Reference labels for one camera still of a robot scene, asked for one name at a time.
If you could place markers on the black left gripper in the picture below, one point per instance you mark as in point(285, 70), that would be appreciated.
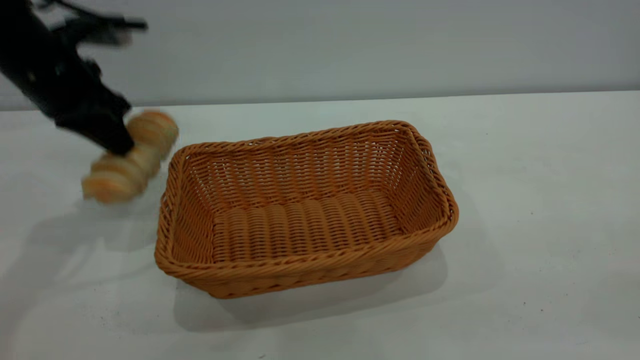
point(55, 80)

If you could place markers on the striped spiral bread roll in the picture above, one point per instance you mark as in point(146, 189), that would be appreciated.
point(117, 180)

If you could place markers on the orange woven wicker basket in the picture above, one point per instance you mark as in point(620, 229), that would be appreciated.
point(300, 225)

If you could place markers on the dark left wrist camera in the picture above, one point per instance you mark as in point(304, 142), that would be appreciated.
point(97, 29)

